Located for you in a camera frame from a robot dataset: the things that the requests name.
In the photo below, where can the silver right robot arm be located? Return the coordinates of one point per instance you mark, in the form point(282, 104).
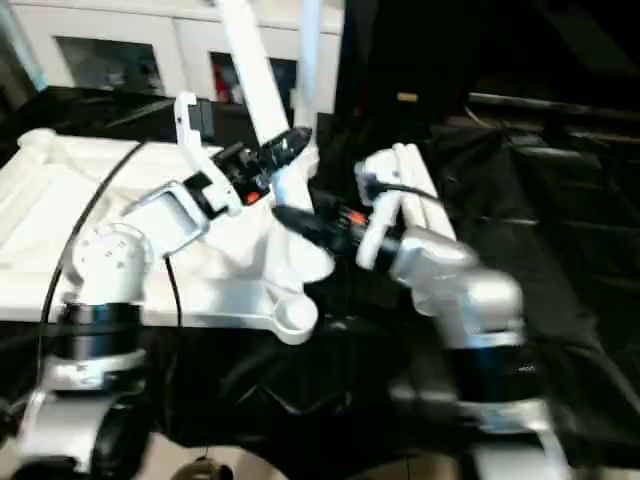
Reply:
point(465, 300)

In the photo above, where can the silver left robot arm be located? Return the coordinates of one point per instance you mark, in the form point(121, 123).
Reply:
point(120, 250)

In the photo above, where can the red bottle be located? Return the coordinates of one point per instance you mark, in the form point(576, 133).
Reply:
point(222, 82)

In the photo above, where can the large black case yellow label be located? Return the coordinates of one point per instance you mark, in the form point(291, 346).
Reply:
point(400, 50)

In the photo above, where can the white cabinet with glass doors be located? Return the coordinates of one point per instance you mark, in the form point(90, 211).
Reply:
point(150, 30)

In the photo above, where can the black mat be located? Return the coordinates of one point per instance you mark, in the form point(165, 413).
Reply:
point(550, 250)

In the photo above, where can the grey metal bar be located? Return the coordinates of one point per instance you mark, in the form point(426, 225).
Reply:
point(550, 102)

